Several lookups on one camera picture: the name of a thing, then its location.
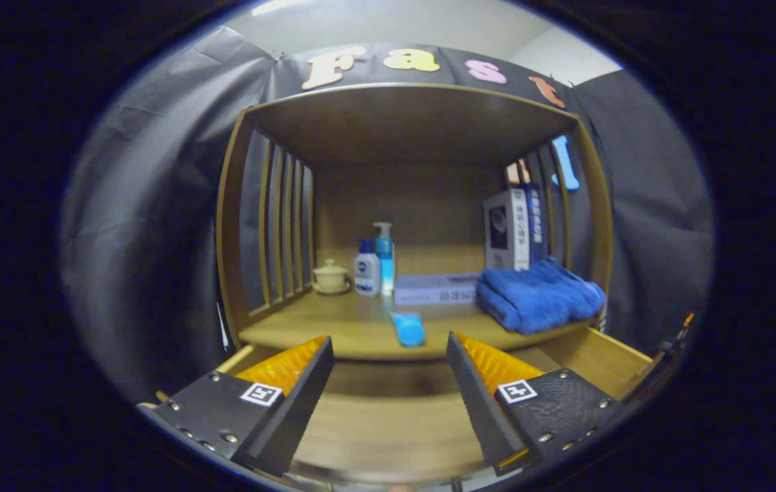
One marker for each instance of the flat grey book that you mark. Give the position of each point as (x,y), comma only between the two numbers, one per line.
(432,289)

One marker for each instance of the dark blue standing book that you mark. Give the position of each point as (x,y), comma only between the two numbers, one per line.
(536,225)

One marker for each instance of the wooden cabinet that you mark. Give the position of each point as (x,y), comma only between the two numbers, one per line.
(408,198)

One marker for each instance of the blue white cream tube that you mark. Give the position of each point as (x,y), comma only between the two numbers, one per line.
(408,329)

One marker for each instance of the white standing book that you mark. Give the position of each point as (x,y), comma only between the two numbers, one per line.
(507,232)

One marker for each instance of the white bottle blue cap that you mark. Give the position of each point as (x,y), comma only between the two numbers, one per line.
(367,273)

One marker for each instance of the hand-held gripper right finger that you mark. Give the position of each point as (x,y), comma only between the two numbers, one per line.
(480,403)

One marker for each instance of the blue pump bottle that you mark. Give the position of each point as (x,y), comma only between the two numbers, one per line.
(385,260)

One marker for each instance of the black backdrop cloth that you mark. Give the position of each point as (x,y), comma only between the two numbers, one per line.
(149,205)

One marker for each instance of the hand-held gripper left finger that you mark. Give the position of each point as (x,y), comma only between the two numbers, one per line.
(302,410)

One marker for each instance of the wooden countertop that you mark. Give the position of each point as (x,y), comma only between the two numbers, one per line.
(347,328)

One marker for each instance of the orange black tools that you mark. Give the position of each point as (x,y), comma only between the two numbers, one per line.
(686,320)

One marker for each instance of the beige lidded teacup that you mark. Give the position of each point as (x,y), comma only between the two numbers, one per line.
(330,277)

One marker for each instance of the blue folded towel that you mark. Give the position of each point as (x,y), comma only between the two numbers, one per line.
(538,297)

